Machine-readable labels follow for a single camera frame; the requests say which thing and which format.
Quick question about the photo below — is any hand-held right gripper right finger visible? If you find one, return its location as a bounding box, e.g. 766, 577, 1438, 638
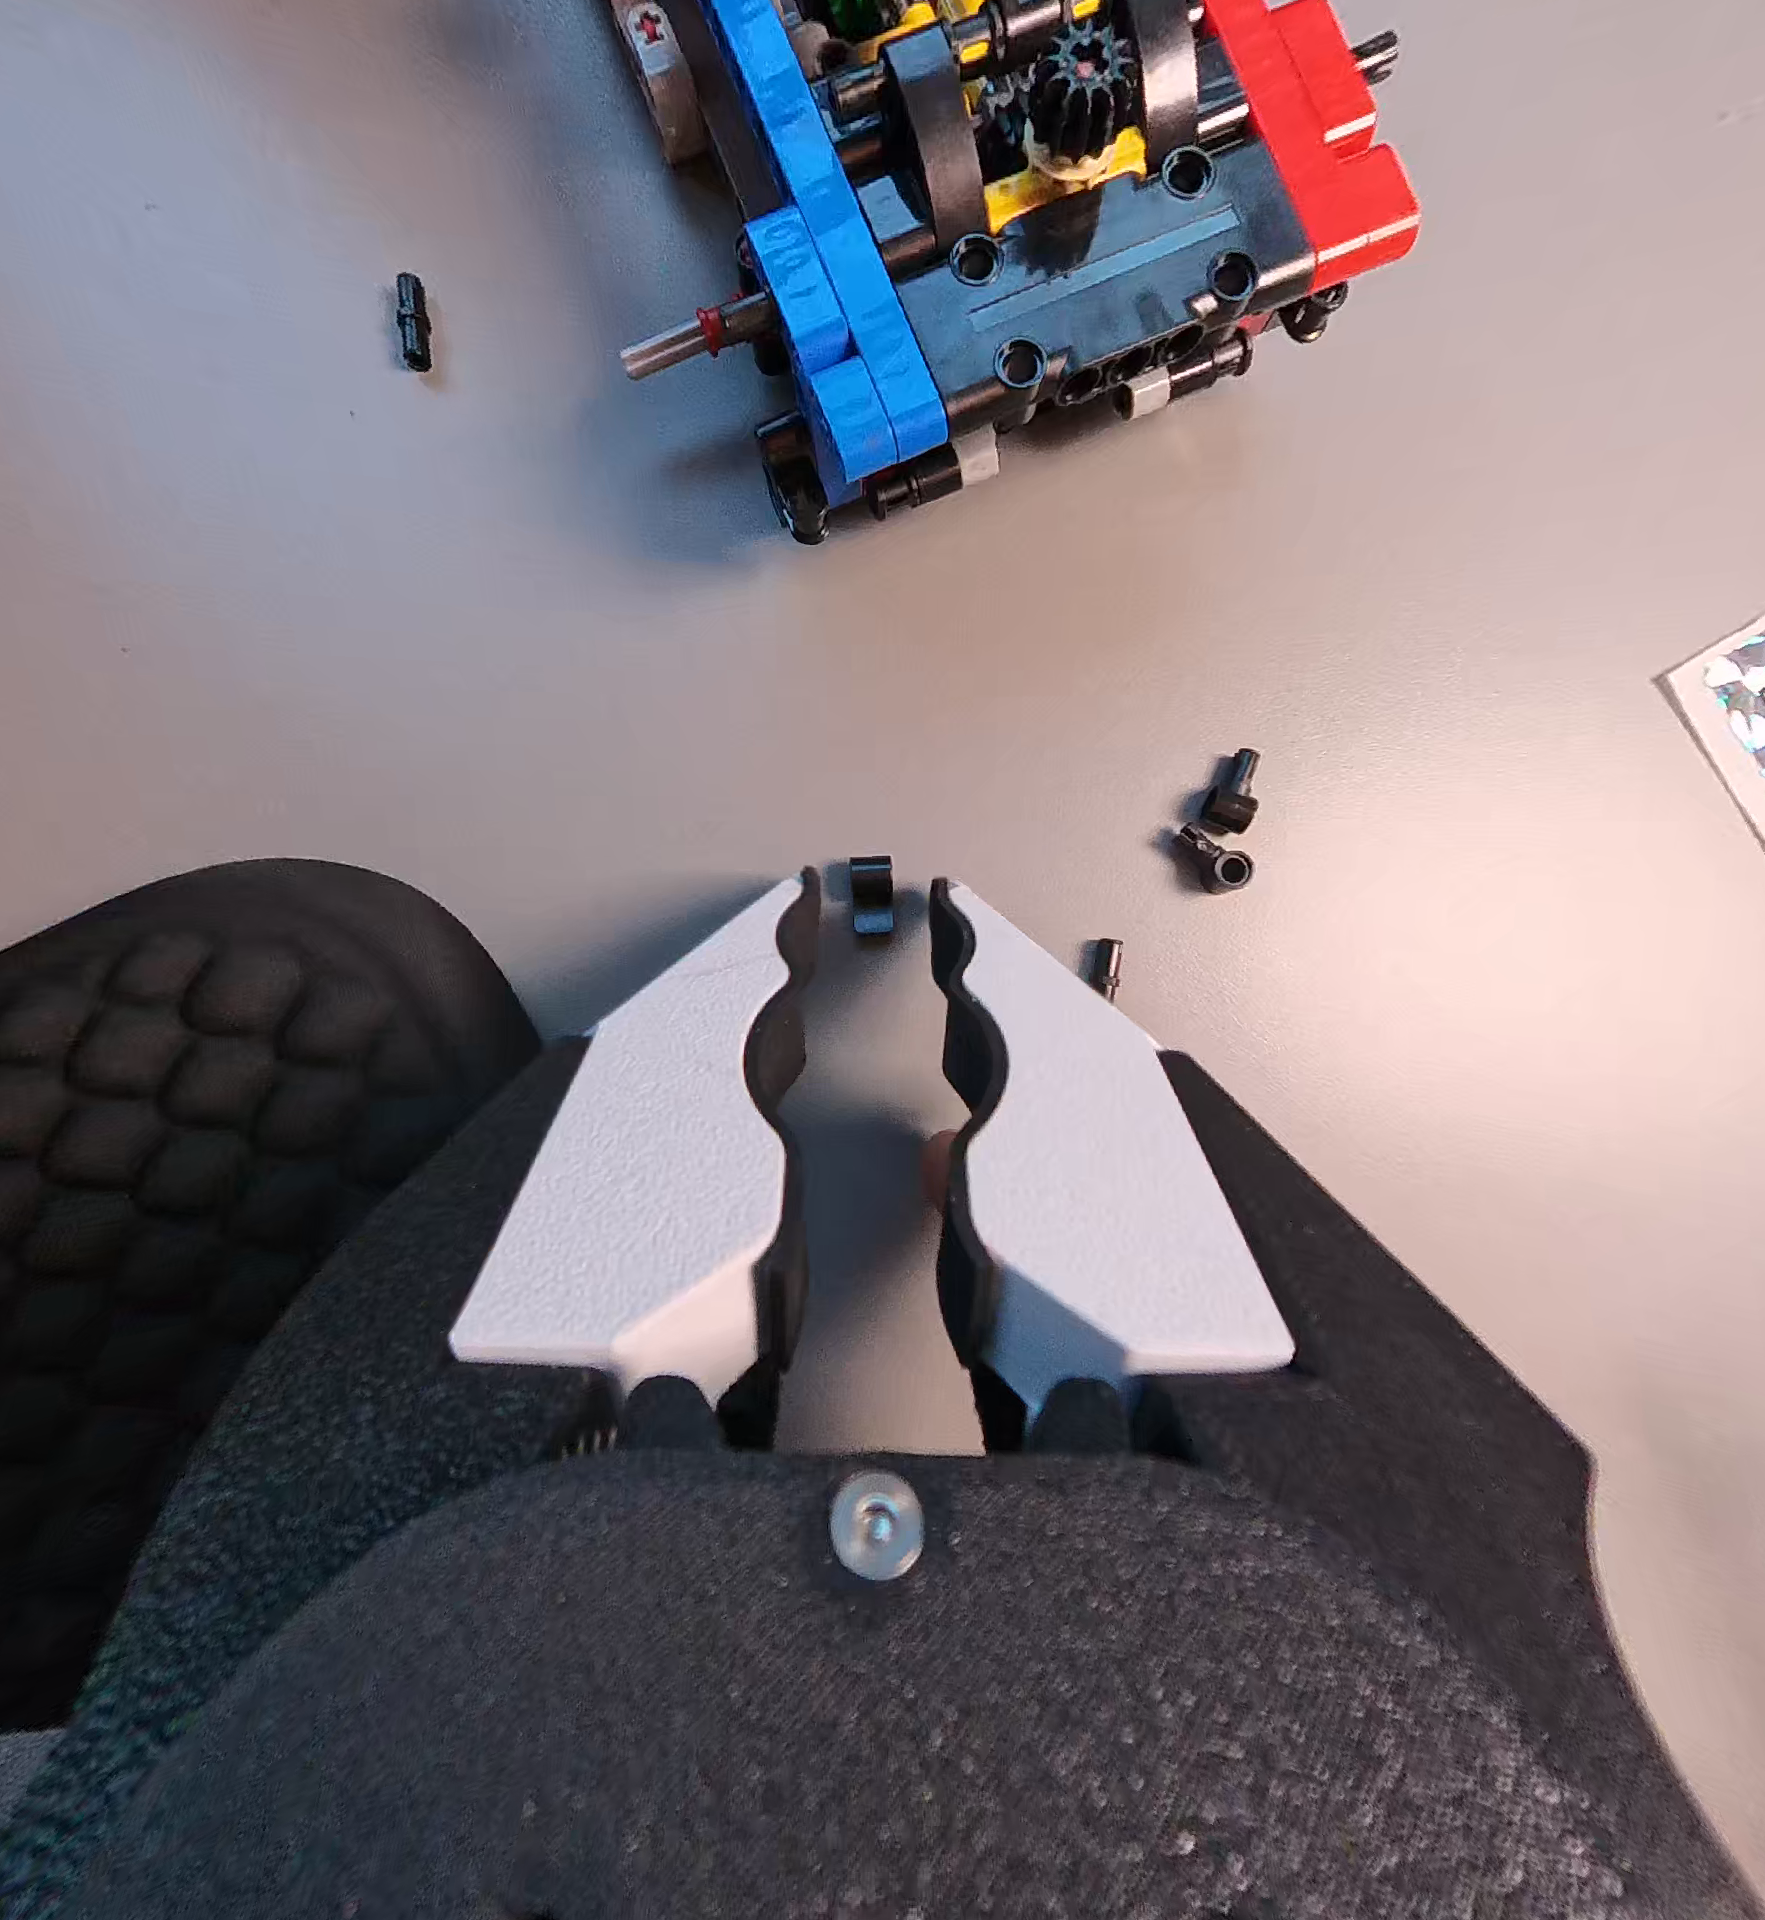
927, 877, 1298, 1447

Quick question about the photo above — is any partly built lego car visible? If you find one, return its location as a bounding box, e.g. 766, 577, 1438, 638
615, 0, 1425, 547

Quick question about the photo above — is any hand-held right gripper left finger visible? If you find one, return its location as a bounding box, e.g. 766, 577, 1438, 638
445, 866, 825, 1429

